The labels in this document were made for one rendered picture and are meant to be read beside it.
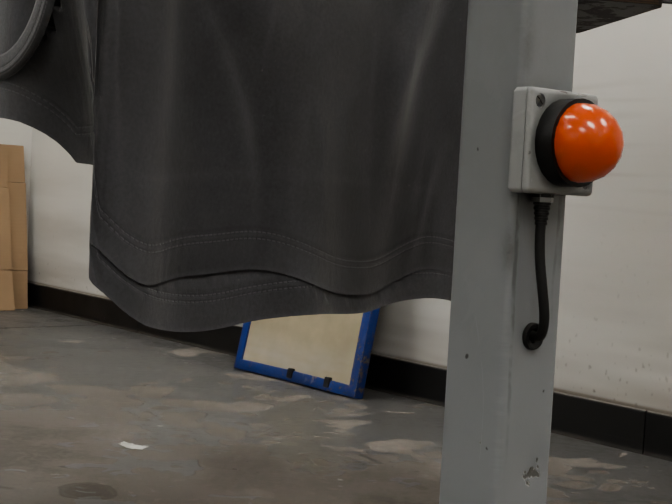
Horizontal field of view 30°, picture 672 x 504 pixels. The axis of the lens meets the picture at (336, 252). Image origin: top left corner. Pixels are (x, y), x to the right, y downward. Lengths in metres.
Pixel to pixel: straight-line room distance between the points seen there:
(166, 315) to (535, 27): 0.34
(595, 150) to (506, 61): 0.06
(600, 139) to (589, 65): 2.78
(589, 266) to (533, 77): 2.72
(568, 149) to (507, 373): 0.11
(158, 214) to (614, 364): 2.54
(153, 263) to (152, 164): 0.06
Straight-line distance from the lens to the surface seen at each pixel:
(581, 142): 0.59
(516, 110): 0.60
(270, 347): 4.07
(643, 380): 3.23
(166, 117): 0.82
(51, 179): 5.73
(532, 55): 0.61
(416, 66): 0.96
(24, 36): 0.85
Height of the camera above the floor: 0.62
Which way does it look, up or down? 3 degrees down
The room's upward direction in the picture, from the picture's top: 3 degrees clockwise
